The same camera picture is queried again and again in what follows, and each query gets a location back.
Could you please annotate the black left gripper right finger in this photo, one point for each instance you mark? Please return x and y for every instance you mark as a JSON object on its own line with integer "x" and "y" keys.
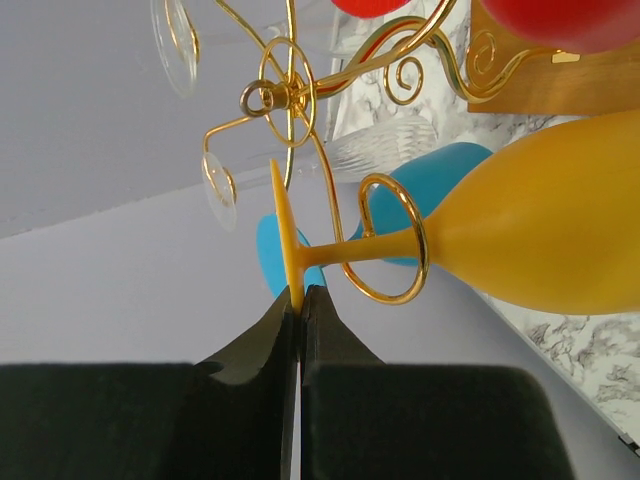
{"x": 365, "y": 419}

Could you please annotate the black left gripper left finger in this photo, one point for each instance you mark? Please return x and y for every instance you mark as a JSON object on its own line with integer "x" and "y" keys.
{"x": 229, "y": 416}

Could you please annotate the ribbed clear wine glass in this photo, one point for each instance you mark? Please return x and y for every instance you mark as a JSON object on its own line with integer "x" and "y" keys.
{"x": 380, "y": 148}

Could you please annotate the yellow plastic goblet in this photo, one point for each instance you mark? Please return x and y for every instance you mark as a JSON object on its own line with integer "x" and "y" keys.
{"x": 549, "y": 223}

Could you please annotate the smooth clear wine glass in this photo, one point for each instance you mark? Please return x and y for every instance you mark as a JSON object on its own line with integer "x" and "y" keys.
{"x": 321, "y": 28}

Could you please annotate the red plastic goblet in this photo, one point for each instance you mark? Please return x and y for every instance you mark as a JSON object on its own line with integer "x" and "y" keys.
{"x": 581, "y": 27}

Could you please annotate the wine glass rack wooden base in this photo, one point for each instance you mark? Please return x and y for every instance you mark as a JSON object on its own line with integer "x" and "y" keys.
{"x": 591, "y": 85}

